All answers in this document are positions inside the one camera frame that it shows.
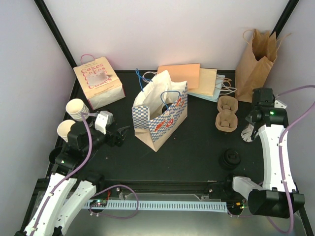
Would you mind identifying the blue checkered paper bag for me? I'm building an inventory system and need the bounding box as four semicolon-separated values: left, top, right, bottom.
131;70;188;152

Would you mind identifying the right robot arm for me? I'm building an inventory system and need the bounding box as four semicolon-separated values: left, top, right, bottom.
223;88;305;218

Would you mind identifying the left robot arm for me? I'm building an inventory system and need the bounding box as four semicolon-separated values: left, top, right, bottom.
15;121;130;236

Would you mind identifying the standing brown paper bag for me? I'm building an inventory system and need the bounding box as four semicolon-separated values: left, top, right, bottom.
235;29;285;103

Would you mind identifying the light blue flat paper bag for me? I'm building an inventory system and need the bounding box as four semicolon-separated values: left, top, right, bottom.
188;75;237;102

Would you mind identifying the Cakes printed paper bag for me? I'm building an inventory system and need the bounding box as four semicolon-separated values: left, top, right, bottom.
73;57;126;110

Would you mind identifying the far paper cup stack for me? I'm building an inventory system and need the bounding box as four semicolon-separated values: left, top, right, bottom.
65;98;90;121

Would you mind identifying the paper cup stack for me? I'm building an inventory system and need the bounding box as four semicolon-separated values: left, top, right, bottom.
65;98;90;121
57;119;75;142

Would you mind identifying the near paper cup stack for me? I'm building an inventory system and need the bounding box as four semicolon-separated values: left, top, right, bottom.
57;119;75;142

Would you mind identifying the tan flat paper bag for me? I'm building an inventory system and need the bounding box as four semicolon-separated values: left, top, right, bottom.
188;68;217;96

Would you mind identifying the orange flat paper bag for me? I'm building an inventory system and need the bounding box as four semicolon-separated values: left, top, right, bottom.
157;63;200;89

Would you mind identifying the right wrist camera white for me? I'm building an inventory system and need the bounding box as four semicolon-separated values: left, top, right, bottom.
274;99;287;109

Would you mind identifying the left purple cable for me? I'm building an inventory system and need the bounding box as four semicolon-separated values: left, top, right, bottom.
29;112;140;233

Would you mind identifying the light blue cable duct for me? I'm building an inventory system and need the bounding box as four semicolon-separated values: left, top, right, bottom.
83;200;228;213

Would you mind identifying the right black frame post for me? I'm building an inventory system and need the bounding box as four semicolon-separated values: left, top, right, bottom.
271;0;299;38

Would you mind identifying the black frame post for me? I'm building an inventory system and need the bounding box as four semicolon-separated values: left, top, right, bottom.
33;0;77;68
271;0;299;38

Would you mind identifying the left black frame post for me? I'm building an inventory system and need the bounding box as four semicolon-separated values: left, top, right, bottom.
33;0;77;68

